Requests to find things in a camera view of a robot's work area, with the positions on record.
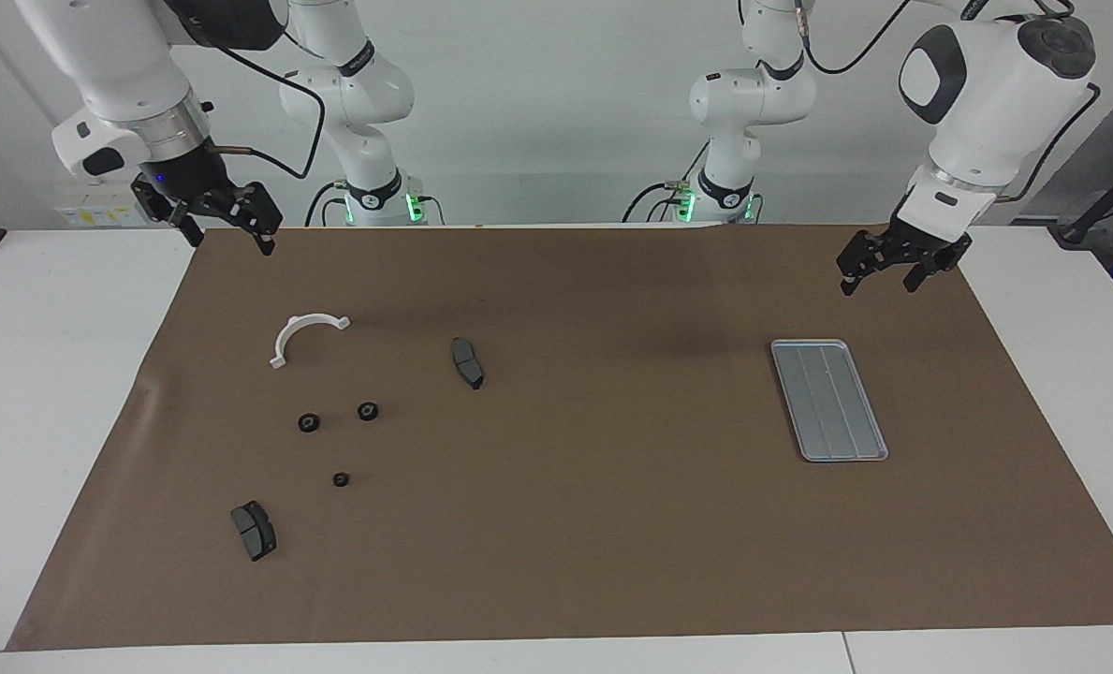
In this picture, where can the brown table mat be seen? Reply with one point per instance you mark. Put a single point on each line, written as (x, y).
(565, 524)

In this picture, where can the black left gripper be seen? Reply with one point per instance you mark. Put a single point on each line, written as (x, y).
(921, 245)

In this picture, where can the silver metal tray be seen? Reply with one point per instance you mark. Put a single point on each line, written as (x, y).
(832, 402)

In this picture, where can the black stand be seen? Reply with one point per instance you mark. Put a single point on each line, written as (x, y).
(1104, 201)

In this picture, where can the white wall socket box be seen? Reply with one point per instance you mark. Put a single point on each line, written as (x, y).
(97, 211)

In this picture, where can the white curved plastic bracket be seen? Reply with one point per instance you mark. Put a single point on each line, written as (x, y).
(286, 335)

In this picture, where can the dark grey brake pad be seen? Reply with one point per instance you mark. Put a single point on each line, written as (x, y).
(468, 365)
(255, 534)

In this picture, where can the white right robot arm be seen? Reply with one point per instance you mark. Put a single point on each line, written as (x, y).
(125, 65)

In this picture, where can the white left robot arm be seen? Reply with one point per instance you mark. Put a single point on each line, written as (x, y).
(987, 94)

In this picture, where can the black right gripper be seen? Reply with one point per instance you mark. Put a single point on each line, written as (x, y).
(182, 176)

